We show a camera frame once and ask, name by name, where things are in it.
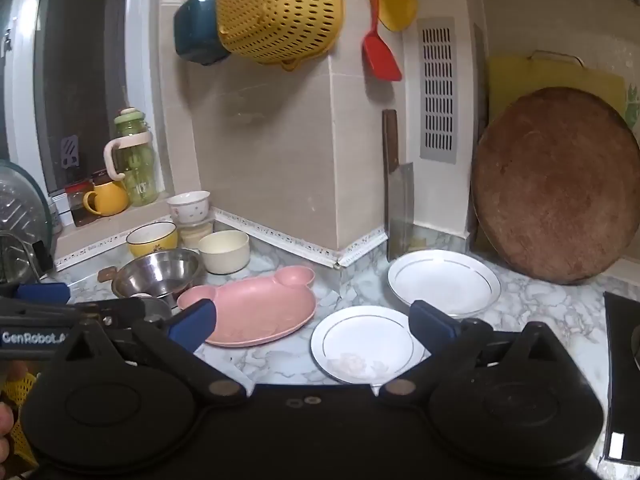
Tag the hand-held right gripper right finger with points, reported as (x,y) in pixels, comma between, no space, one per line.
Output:
(432,326)

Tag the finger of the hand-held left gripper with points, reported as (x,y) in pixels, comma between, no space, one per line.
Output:
(42,292)
(115,316)

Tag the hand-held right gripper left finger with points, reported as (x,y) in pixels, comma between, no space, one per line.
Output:
(192,326)

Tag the deep white gold-rimmed plate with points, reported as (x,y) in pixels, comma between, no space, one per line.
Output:
(440,280)

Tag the stainless steel bowl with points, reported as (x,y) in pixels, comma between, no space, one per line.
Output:
(160,270)

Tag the pink bear-shaped plate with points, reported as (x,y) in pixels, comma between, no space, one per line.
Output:
(260,305)

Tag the cream bowl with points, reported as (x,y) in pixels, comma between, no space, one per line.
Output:
(225,258)

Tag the person's left hand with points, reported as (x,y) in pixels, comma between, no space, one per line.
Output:
(4,422)

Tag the small brown block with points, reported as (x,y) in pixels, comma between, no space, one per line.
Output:
(106,273)

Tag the yellow mesh basket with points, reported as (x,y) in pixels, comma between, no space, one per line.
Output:
(22,392)

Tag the yellow ceramic bowl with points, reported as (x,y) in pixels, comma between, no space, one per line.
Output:
(150,246)

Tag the clear plastic container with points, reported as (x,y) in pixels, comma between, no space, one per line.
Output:
(196,234)

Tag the red-lidded glass jar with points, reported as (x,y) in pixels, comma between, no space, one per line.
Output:
(80,207)

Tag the glass pot lid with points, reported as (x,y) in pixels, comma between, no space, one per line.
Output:
(20,200)

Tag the yellow mug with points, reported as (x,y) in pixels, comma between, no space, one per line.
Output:
(111,199)

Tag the white floral bowl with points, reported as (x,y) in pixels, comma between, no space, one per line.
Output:
(189,207)

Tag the green water bottle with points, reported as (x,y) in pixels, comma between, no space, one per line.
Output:
(137,175)

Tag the grey vent grille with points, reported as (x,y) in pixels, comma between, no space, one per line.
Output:
(437,156)

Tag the round wooden cutting board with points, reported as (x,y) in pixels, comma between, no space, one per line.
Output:
(555,185)

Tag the black gas stove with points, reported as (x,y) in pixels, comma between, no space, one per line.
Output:
(620,360)

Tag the window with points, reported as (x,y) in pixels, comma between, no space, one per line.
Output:
(85,60)

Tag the yellow plastic cutting board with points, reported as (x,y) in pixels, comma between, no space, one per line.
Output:
(510,80)

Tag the red silicone spatula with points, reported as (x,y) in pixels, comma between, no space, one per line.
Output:
(381,55)

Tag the teal enamel pot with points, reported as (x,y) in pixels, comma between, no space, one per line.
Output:
(197,30)

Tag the yellow perforated colander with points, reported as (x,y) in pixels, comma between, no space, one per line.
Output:
(280,10)

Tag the plant print wall sticker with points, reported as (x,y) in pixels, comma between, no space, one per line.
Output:
(632,105)

